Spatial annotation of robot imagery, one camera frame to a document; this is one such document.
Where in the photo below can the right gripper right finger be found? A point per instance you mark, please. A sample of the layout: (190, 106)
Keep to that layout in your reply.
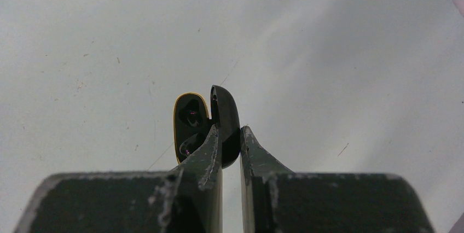
(277, 199)

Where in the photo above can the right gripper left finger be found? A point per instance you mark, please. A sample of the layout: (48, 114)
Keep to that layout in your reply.
(187, 198)

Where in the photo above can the black earbud charging case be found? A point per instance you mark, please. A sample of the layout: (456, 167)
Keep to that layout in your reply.
(223, 114)

